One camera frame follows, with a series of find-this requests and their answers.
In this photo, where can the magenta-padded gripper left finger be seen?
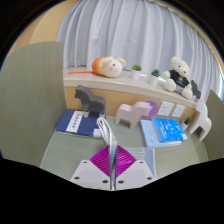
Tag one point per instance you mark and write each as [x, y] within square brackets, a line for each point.
[90, 175]

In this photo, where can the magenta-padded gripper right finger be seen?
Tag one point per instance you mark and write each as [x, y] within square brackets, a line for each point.
[135, 175]

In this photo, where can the light blue book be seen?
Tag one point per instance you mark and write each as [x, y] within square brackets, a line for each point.
[146, 135]

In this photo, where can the navy blue book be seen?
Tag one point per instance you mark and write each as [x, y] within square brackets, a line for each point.
[66, 125]

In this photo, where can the pink wooden horse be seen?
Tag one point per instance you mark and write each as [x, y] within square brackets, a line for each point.
[131, 111]

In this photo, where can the purple round number sign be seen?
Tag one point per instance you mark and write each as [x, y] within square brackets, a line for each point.
[153, 110]

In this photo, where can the large dark grey wooden horse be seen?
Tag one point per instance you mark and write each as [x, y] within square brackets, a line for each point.
[91, 101]

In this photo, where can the small potted green plant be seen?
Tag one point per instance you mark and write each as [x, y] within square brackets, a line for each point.
[154, 79]
[135, 73]
[186, 122]

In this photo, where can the white wooden horse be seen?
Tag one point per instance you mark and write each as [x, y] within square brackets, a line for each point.
[202, 121]

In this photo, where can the green desk partition panel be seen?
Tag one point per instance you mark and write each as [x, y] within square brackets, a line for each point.
[215, 130]
[30, 106]

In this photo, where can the light wooden ledge shelf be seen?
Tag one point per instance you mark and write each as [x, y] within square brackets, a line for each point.
[113, 85]

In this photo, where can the small dark grey horse figure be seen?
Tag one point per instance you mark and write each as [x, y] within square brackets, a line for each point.
[195, 89]

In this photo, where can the white teddy bear black shirt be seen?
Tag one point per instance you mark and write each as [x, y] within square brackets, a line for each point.
[178, 78]

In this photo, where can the orange and cream plush toy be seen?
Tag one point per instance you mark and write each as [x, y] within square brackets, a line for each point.
[110, 66]

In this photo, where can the white grey curtain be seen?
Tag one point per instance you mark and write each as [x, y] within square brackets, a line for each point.
[133, 30]

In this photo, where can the white wall socket plate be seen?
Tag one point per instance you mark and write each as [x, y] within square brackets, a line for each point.
[165, 109]
[178, 111]

